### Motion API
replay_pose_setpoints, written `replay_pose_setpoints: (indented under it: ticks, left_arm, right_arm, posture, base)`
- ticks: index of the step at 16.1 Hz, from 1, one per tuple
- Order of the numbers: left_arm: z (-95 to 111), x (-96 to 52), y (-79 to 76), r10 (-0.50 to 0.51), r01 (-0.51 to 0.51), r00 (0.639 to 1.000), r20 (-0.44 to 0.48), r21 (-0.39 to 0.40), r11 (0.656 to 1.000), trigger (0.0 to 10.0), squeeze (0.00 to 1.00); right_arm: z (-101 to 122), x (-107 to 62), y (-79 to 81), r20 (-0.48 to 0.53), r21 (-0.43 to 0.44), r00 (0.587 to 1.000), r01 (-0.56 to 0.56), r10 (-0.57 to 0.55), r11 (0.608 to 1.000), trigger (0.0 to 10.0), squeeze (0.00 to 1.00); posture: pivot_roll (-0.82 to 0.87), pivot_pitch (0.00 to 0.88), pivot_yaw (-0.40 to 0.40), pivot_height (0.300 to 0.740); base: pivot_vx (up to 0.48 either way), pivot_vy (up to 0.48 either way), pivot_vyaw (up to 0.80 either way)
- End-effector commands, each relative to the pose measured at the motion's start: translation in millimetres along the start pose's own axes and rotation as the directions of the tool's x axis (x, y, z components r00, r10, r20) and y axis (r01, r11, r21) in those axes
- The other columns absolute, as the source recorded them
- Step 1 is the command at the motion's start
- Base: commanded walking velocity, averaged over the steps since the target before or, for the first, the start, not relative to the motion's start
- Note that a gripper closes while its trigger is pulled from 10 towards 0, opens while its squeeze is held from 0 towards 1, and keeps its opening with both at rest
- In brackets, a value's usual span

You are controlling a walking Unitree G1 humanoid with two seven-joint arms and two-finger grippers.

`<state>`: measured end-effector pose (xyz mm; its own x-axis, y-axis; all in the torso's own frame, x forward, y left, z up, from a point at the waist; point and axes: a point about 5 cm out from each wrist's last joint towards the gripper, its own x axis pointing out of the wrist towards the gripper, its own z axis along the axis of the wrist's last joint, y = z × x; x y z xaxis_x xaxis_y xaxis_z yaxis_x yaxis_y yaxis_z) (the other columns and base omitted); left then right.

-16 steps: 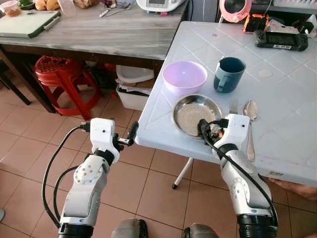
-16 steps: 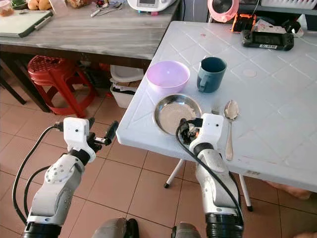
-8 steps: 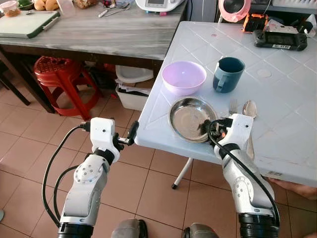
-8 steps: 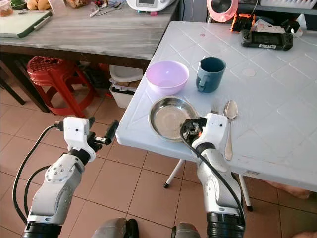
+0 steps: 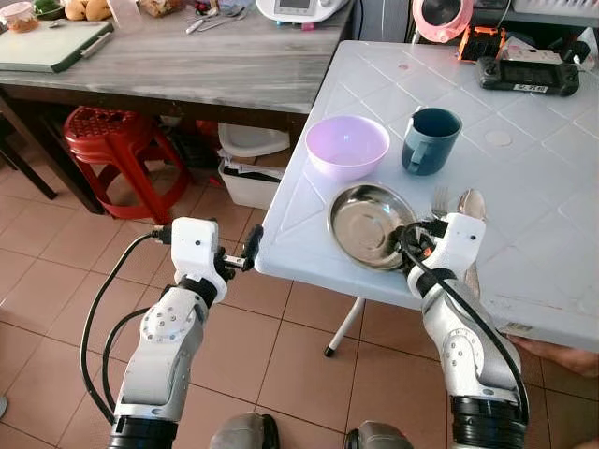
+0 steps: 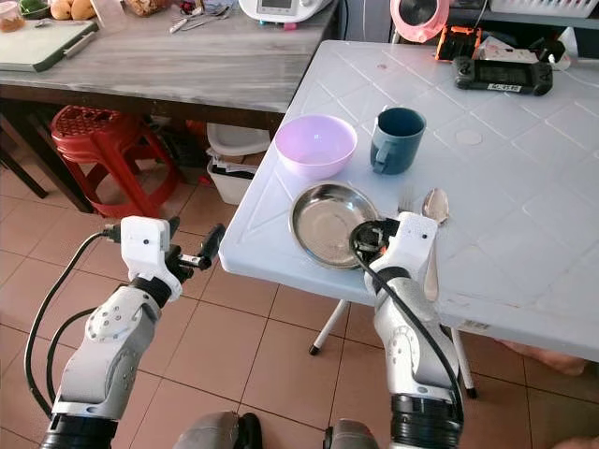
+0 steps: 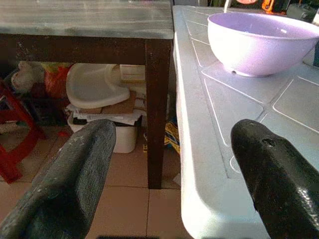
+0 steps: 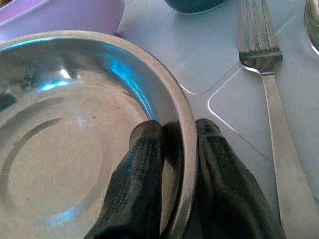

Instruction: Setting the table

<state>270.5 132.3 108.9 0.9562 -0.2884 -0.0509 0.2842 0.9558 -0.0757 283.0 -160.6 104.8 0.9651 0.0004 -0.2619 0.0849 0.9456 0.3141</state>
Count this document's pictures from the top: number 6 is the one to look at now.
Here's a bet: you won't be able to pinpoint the black handheld controller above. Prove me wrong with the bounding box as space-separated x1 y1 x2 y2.
453 47 556 97

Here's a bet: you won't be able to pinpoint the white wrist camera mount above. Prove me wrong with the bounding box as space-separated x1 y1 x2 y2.
374 211 439 282
119 216 184 282

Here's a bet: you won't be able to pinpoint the round stainless steel plate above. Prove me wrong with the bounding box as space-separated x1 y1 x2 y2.
289 181 381 270

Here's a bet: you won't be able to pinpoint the clear bowl with food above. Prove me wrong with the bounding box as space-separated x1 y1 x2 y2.
0 0 27 33

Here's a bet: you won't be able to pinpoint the grey wooden table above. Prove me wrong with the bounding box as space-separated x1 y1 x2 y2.
0 0 343 202

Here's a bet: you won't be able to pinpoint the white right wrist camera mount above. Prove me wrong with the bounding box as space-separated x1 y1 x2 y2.
374 211 439 282

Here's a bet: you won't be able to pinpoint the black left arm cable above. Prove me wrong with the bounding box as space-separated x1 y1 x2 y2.
25 229 124 419

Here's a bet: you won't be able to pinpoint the pink round fan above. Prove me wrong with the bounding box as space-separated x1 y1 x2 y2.
390 0 452 43

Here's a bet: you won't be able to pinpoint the red plastic stool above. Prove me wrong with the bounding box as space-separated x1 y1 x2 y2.
51 105 180 219

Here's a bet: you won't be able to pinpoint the white metal table leg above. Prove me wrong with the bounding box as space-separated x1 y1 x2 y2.
450 327 479 399
308 299 350 357

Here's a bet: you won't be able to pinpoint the white kitchen appliance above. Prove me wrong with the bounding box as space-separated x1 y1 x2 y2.
237 0 339 25

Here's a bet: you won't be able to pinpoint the grey left robot leg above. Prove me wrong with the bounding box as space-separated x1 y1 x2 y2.
172 412 264 449

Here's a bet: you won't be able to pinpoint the grey right robot leg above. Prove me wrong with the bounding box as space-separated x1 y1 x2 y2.
322 419 395 449

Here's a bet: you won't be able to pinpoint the metal kitchen utensils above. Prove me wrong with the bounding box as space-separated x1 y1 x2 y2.
168 7 231 35

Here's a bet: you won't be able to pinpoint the small black device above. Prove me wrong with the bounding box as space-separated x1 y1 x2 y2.
528 36 568 65

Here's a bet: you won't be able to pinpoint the white plastic storage bin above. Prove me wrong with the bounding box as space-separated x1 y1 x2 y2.
206 123 273 206

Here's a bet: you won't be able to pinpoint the clear plastic container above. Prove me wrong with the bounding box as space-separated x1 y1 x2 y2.
94 0 129 28

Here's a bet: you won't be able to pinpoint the blue plastic mug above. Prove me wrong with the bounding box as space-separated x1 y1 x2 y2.
370 107 428 176

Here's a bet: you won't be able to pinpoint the grey robot leg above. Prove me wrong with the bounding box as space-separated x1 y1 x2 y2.
322 419 395 449
172 412 264 449

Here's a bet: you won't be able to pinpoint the bowl of green vegetables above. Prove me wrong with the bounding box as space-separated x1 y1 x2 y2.
19 0 51 19

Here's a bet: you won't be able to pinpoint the white cutting board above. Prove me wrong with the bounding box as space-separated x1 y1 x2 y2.
0 19 100 73

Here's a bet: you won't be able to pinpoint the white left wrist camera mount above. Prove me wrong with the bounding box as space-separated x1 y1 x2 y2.
119 216 184 282

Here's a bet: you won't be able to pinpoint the orange and black device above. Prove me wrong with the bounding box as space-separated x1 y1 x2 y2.
435 25 482 63

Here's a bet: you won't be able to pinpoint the pink plastic bowl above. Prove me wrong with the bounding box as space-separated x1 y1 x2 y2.
274 114 359 181

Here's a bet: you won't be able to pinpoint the person's bare foot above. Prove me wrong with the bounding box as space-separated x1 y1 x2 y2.
494 339 599 378

